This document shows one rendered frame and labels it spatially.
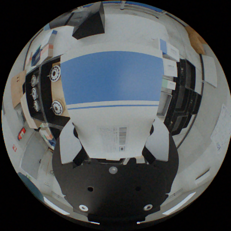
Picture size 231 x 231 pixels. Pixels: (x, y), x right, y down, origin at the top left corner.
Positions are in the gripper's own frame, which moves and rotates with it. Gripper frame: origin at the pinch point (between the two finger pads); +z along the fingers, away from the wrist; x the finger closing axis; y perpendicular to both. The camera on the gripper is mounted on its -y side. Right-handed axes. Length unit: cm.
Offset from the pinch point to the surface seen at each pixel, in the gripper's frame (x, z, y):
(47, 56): -51, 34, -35
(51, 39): -53, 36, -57
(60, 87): -31.6, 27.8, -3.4
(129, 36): 12, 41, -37
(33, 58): -88, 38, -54
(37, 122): -78, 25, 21
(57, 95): -35.5, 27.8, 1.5
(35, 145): -313, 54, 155
